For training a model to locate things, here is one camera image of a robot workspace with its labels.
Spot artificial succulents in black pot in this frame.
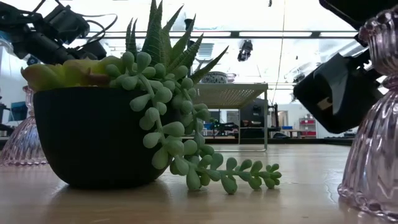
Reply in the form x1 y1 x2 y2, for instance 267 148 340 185
20 0 283 195

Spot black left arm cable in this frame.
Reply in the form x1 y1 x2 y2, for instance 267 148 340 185
83 12 119 43

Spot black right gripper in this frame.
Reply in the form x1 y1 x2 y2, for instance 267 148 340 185
292 50 385 135

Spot dark ceiling beam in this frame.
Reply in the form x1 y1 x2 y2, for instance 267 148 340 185
83 30 358 40

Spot red storage rack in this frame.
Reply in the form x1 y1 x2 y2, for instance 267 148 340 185
298 116 318 138

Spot blue screen monitor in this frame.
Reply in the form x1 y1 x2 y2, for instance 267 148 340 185
8 101 29 123

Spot black aluminium table frame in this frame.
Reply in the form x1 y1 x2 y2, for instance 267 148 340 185
267 136 357 147

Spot black metal candlestick holder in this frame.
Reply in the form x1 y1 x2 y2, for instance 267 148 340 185
183 17 196 32

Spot blue patterned ceramic candle holder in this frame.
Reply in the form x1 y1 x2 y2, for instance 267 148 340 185
200 70 229 84

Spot black hanging camera device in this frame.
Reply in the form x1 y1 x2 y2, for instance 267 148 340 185
236 39 254 62

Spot thin hanging cable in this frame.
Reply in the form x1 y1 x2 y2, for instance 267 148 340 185
272 0 286 105

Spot black background machine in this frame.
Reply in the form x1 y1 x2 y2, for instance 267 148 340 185
239 98 280 139

